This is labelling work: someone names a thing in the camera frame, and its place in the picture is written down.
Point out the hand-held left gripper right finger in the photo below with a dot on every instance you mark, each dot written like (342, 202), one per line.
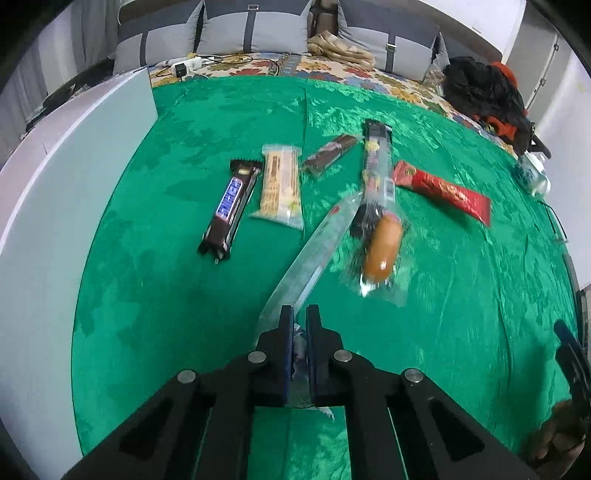
(314, 341)

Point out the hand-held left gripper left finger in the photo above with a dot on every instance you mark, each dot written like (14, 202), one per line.
(286, 341)

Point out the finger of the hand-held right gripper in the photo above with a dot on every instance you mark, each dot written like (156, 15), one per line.
(572, 360)

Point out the long clear plastic packet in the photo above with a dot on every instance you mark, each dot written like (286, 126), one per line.
(318, 249)

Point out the orange bun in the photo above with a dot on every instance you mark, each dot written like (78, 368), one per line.
(381, 247)

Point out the brown chocolate bar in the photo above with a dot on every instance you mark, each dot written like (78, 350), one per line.
(231, 203)

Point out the beige cracker packet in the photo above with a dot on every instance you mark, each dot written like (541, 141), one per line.
(279, 184)

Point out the dark brown snack bar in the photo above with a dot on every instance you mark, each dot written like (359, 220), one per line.
(330, 154)

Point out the long black clear snack packet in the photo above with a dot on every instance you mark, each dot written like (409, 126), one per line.
(376, 152)

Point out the red snack packet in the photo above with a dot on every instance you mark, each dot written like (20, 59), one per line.
(443, 189)

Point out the white cardboard box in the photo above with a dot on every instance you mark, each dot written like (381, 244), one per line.
(55, 230)

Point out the person's right hand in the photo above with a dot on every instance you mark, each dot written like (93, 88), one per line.
(556, 438)

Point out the white blue teapot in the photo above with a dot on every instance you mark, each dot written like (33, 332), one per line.
(533, 177)

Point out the dark chair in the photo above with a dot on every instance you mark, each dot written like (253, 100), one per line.
(538, 143)

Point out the floral bedsheet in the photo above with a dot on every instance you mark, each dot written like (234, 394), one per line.
(323, 69)

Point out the clear plastic bag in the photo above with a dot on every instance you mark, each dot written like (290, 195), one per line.
(434, 81)

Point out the black clothes pile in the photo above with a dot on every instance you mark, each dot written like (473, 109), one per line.
(480, 87)

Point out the black charger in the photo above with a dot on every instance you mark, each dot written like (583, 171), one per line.
(180, 70)

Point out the beige folded cloth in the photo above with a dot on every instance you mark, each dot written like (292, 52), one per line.
(337, 48)

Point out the red garment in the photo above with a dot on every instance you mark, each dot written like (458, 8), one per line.
(505, 71)

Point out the white power strip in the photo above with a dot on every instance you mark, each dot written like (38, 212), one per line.
(184, 61)

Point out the white door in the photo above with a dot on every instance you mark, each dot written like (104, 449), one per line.
(540, 55)

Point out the grey pillow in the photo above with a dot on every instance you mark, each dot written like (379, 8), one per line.
(383, 41)
(152, 41)
(258, 27)

